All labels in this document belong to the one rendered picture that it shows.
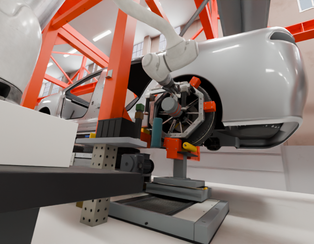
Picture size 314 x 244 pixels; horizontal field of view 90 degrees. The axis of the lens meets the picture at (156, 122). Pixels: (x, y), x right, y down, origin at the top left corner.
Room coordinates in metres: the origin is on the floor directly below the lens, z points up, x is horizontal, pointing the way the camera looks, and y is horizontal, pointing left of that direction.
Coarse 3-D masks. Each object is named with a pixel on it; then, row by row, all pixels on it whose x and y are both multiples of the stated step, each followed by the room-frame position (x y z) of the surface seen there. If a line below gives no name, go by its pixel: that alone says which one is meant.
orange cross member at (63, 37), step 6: (60, 30) 2.47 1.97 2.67; (60, 36) 2.54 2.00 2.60; (66, 36) 2.58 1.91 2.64; (72, 36) 2.66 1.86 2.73; (60, 42) 2.56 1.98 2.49; (66, 42) 2.65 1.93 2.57; (72, 42) 2.69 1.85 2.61; (78, 42) 2.79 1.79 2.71; (78, 48) 2.85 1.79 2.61; (84, 48) 2.92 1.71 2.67; (84, 54) 3.02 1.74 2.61; (90, 54) 3.06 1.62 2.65; (96, 60) 3.21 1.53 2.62; (102, 60) 3.34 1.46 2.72; (102, 66) 3.43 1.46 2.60
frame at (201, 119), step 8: (160, 96) 1.48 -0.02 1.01; (200, 96) 1.27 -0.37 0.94; (152, 104) 1.52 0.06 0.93; (200, 104) 1.28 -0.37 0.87; (152, 112) 1.52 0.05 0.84; (200, 112) 1.27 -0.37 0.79; (152, 120) 1.52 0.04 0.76; (200, 120) 1.27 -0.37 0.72; (192, 128) 1.31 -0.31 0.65; (168, 136) 1.42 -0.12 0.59; (176, 136) 1.38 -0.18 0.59; (184, 136) 1.34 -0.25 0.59
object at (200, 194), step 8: (152, 184) 1.51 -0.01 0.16; (160, 184) 1.53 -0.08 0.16; (168, 184) 1.50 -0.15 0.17; (152, 192) 1.50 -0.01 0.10; (160, 192) 1.47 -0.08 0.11; (168, 192) 1.43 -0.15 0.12; (176, 192) 1.39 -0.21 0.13; (184, 192) 1.35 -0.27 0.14; (192, 192) 1.32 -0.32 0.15; (200, 192) 1.29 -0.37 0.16; (208, 192) 1.48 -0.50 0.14; (192, 200) 1.35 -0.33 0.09; (200, 200) 1.29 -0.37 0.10
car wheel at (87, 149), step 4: (84, 148) 1.82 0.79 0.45; (88, 148) 1.72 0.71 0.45; (92, 148) 1.68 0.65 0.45; (96, 148) 1.66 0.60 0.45; (120, 148) 1.67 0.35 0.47; (124, 148) 1.70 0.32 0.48; (128, 148) 1.73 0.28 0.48; (132, 148) 1.77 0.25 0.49; (84, 152) 1.75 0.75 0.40; (88, 152) 1.69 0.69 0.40; (120, 152) 1.68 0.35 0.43; (124, 152) 1.70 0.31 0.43; (128, 152) 1.73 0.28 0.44; (132, 152) 1.78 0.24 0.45; (136, 152) 1.85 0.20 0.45; (120, 156) 1.68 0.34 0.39; (116, 160) 1.66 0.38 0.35; (120, 160) 1.68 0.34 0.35; (116, 164) 1.67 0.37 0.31
